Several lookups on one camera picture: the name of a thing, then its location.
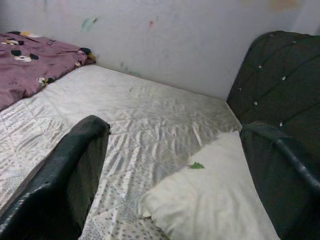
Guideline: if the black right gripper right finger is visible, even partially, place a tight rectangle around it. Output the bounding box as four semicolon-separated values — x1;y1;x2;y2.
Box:
239;122;320;240

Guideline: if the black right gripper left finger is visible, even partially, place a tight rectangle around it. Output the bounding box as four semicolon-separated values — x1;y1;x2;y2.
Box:
0;114;111;240

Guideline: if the white pillow with green tree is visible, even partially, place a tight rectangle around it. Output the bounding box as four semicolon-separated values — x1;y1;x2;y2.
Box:
139;131;278;240

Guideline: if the purple cartoon mouse blanket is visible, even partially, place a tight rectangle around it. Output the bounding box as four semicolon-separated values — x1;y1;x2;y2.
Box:
0;31;97;112

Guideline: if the white quilted dotted mattress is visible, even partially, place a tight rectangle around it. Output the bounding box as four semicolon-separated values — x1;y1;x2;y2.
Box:
0;64;243;240

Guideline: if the dark tufted headboard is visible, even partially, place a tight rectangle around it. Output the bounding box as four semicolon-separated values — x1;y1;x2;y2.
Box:
226;30;320;156

